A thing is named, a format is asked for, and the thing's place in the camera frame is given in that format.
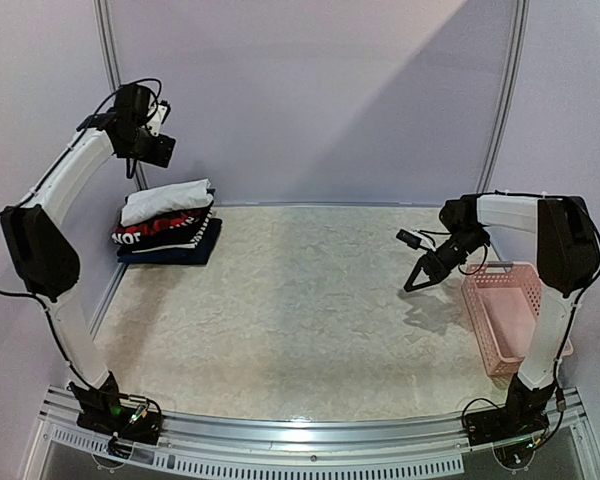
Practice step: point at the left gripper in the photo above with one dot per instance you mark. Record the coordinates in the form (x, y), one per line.
(162, 153)

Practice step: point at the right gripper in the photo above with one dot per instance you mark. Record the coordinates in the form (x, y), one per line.
(434, 265)

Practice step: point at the white cloth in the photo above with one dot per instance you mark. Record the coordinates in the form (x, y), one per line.
(146, 204)

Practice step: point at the red black plaid shirt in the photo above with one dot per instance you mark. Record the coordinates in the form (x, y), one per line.
(162, 227)

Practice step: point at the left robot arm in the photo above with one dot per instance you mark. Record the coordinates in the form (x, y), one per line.
(127, 126)

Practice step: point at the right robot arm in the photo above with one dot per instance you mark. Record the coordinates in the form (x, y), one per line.
(567, 263)

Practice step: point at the pink plastic laundry basket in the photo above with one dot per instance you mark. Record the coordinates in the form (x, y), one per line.
(520, 322)

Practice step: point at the folded black garment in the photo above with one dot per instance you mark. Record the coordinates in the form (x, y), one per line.
(180, 240)

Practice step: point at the folded navy blue garment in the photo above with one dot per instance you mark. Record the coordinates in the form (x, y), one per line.
(197, 256)

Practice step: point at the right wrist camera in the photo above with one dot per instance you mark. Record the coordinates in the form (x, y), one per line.
(416, 239)

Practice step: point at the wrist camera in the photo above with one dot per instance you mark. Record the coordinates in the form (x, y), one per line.
(158, 117)
(416, 239)

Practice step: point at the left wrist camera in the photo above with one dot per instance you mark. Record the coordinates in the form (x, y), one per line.
(158, 117)

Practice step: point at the left aluminium corner post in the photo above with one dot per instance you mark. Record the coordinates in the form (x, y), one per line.
(104, 23)

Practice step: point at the aluminium corner post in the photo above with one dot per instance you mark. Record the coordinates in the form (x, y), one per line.
(104, 23)
(506, 92)

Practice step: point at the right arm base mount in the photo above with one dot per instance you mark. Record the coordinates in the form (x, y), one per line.
(485, 422)

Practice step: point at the aluminium front rail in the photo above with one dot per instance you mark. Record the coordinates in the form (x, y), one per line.
(203, 447)

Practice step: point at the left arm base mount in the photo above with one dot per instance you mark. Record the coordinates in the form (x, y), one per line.
(106, 410)

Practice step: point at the right aluminium corner post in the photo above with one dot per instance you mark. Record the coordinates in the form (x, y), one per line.
(506, 92)

